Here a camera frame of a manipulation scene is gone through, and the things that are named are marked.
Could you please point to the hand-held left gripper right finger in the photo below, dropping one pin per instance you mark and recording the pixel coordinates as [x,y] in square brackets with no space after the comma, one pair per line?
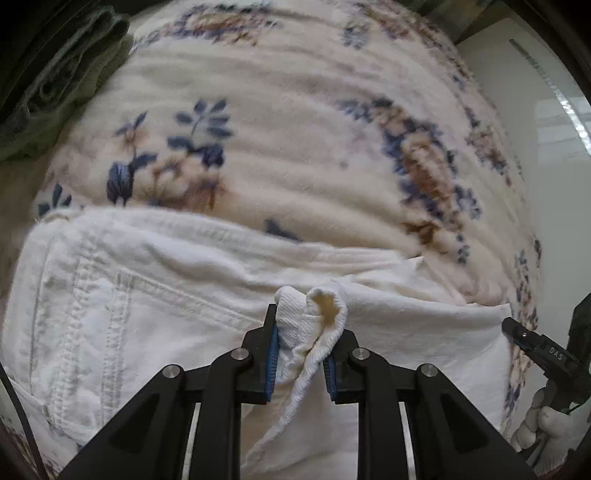
[329,376]

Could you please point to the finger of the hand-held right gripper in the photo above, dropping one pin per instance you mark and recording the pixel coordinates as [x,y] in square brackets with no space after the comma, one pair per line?
[540,353]

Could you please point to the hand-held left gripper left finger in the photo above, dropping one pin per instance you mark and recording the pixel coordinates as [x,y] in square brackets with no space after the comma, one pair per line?
[273,364]

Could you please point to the white pants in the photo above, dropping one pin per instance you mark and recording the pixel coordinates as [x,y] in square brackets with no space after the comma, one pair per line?
[138,323]

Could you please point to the person's right hand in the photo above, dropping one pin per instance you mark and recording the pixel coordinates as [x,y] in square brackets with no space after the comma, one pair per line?
[549,431]

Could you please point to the floral fleece blanket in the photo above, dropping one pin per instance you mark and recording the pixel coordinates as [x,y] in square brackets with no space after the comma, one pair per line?
[300,138]

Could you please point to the white wardrobe door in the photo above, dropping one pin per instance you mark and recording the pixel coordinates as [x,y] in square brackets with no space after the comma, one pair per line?
[517,115]

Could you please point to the folded dark cloth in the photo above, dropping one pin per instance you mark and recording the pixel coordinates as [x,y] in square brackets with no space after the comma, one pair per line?
[60,92]

